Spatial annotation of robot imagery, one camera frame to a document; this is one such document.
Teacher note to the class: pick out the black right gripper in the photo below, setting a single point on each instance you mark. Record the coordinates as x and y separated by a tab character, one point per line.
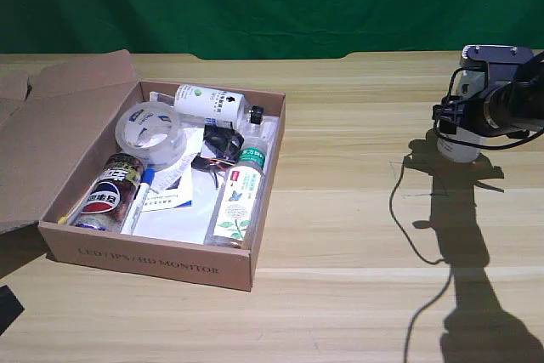
480	112

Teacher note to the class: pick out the white bottle black cap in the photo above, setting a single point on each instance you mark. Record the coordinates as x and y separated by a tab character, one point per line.
204	103
461	148

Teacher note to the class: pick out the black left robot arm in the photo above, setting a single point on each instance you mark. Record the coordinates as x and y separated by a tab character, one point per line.
8	310

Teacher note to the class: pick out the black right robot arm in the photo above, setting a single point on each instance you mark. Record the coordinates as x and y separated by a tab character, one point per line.
523	103

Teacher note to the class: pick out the clear bottle green label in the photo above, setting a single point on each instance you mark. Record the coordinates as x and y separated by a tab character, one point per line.
238	201

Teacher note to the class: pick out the brown cardboard box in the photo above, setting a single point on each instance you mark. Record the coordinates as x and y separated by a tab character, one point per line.
149	256

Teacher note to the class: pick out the Pepsi drink bottle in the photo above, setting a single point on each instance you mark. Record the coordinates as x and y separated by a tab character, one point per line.
106	197

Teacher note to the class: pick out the green backdrop cloth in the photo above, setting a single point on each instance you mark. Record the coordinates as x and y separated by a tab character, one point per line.
272	1

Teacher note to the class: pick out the small black fan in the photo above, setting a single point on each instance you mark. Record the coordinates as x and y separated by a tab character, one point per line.
217	140

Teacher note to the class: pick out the white paper sheet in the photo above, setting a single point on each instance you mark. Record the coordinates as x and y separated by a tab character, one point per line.
176	167

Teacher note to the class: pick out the clear tape roll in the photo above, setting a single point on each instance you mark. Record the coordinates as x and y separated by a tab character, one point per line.
172	148

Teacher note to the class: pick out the white plastic bag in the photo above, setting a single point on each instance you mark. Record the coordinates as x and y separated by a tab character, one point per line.
183	227

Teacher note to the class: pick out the white blue booklet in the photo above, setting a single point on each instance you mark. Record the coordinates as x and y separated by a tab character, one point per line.
170	201

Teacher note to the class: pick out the white marker blue cap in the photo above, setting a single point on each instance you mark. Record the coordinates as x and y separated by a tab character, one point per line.
136	205

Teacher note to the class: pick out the yellow stick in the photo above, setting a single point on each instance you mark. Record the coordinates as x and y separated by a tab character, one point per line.
68	216

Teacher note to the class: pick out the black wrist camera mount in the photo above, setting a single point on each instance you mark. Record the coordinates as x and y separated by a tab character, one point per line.
497	61

